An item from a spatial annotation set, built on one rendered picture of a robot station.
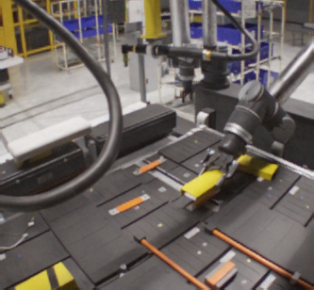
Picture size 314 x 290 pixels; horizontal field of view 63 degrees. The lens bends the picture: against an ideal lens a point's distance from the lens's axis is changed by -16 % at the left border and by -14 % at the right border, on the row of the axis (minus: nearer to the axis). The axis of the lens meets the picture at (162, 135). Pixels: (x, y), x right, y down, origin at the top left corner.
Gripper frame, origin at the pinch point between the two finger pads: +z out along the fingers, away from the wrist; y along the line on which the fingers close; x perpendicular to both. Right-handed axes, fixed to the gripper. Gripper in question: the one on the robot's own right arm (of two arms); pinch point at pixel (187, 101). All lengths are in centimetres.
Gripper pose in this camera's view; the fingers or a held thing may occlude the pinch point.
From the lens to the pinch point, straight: 211.5
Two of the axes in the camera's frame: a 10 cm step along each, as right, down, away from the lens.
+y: 6.3, -3.8, 6.7
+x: -7.7, -2.7, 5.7
